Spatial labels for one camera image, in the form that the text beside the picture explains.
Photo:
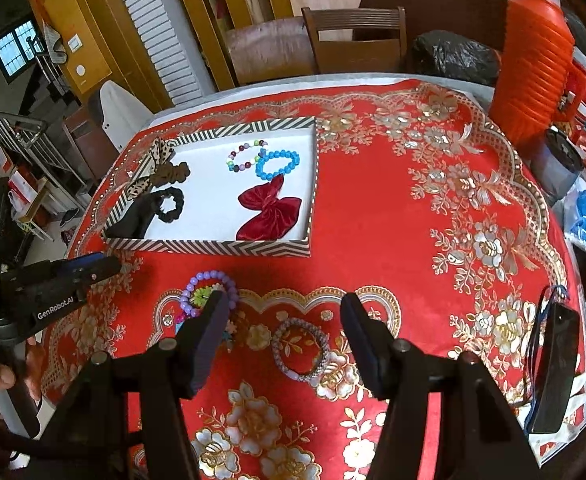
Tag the white board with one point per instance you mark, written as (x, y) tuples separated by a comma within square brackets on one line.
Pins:
[(123, 112)]

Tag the metal stair railing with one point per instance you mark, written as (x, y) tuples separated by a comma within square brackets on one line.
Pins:
[(23, 145)]

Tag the window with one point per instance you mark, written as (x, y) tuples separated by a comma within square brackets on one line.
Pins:
[(14, 50)]

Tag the black scrunchie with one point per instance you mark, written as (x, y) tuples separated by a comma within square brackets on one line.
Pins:
[(138, 215)]

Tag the brown solid-back chair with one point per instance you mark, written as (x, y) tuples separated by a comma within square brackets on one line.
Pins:
[(268, 52)]

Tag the black plastic bag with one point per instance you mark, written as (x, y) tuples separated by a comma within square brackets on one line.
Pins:
[(455, 57)]

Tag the grey plastic container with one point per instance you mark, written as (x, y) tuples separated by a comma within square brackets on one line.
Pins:
[(555, 165)]

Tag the orange ribbed thermos jug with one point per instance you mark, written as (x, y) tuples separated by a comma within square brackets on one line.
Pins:
[(535, 65)]

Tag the white louvred door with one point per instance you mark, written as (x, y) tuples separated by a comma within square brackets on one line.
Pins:
[(160, 30)]

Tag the red velvet bow scrunchie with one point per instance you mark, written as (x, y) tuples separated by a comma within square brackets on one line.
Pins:
[(268, 210)]

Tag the leopard print bow scrunchie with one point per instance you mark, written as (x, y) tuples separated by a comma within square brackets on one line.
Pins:
[(145, 180)]

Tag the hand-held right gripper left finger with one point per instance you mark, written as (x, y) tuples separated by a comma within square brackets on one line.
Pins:
[(208, 340)]

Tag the red floral tablecloth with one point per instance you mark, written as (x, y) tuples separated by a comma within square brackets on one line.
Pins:
[(398, 220)]

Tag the slatted wooden chair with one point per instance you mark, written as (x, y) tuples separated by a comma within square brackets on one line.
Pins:
[(355, 50)]

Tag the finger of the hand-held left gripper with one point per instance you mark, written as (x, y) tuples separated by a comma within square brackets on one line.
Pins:
[(93, 267)]

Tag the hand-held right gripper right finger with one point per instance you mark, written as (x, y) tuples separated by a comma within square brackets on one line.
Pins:
[(363, 350)]

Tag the striped cardboard tray box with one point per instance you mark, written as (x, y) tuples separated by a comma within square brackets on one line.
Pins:
[(213, 200)]

